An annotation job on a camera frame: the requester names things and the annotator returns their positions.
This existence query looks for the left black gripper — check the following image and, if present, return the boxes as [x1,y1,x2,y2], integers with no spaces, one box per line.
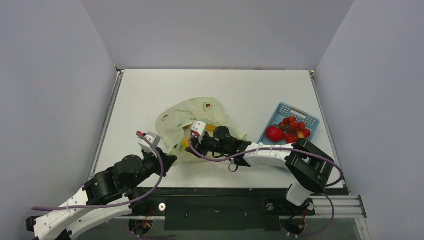
[126,146,178,191]

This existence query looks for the yellow fake banana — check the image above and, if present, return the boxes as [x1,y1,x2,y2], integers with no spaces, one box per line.
[181,137,190,150]

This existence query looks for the pale green plastic bag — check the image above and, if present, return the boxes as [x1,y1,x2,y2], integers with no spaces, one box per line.
[155,97,247,166]

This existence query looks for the red fake apple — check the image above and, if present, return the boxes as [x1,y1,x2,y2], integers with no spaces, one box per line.
[265,125,285,143]

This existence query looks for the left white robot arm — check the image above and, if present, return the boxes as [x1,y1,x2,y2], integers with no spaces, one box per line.
[25,151,177,240]

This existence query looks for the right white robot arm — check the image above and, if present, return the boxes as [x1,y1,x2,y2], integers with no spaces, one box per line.
[186,121,337,214]

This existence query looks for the red fake grape bunch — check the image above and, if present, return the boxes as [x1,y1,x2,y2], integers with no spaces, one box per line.
[275,115,312,143]

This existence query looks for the blue plastic basket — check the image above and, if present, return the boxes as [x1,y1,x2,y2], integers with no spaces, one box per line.
[257,102,321,146]

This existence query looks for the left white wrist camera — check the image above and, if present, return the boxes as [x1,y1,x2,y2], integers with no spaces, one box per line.
[136,131,161,156]

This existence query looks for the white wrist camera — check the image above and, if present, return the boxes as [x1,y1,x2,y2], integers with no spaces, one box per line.
[190,120,207,137]
[136,131,161,156]

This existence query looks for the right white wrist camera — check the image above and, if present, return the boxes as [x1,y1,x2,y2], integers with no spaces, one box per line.
[190,120,207,137]

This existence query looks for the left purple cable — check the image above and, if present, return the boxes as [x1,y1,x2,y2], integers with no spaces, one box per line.
[31,131,165,212]

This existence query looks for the purple cable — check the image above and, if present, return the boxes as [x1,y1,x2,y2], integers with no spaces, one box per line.
[188,135,345,188]
[31,131,165,212]

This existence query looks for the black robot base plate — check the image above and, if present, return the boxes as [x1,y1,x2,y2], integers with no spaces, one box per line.
[123,188,316,231]

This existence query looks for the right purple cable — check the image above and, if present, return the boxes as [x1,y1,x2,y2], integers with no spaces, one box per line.
[188,135,345,188]

